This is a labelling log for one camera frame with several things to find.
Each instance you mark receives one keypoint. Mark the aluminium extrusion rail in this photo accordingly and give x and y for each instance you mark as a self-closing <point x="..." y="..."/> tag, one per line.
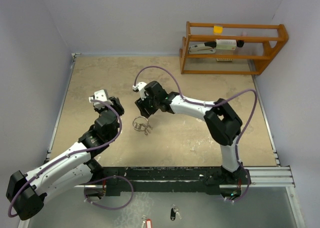
<point x="272" y="176"/>

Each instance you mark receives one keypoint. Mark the metal corner bracket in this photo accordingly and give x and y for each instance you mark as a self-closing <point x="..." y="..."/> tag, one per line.
<point x="75" y="56"/>

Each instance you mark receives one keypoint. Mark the black tag key bunch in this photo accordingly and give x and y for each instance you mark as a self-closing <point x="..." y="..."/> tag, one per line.
<point x="175" y="213"/>

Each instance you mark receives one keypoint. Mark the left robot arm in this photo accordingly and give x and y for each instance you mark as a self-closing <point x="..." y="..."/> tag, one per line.
<point x="29" y="192"/>

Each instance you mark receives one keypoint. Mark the grey black stapler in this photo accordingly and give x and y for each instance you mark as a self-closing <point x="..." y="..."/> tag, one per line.
<point x="203" y="48"/>

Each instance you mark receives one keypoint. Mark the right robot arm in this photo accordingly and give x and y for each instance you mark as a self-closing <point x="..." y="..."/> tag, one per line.
<point x="223" y="123"/>

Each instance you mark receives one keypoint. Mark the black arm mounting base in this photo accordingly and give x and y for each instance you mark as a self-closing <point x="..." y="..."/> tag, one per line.
<point x="211" y="180"/>

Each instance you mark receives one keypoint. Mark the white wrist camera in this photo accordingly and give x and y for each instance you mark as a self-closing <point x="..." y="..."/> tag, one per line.
<point x="100" y="95"/>
<point x="140" y="88"/>

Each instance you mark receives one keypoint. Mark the yellow tape measure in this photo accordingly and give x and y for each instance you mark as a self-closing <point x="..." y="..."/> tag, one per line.
<point x="217" y="30"/>

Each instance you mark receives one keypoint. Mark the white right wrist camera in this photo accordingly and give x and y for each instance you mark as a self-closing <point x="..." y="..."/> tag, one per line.
<point x="140" y="88"/>

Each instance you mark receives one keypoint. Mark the black red stamp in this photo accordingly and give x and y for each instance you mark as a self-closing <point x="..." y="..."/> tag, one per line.
<point x="240" y="43"/>

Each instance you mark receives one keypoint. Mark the red tag key bunch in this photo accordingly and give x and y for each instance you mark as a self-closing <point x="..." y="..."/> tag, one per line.
<point x="146" y="222"/>

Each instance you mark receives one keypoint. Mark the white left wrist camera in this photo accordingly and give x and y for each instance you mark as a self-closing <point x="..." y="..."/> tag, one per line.
<point x="100" y="95"/>

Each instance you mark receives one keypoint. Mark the wooden three-tier shelf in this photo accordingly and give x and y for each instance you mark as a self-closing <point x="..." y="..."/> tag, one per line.
<point x="256" y="43"/>

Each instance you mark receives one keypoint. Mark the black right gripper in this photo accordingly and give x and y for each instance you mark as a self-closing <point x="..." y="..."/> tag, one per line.
<point x="142" y="104"/>

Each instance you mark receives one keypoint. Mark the large metal keyring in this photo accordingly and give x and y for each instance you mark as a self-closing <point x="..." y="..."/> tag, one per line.
<point x="142" y="124"/>

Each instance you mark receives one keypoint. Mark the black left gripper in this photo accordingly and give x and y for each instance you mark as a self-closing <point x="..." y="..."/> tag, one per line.
<point x="116" y="105"/>

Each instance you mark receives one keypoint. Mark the white green staple box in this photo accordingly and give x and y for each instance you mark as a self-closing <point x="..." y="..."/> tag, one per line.
<point x="226" y="44"/>

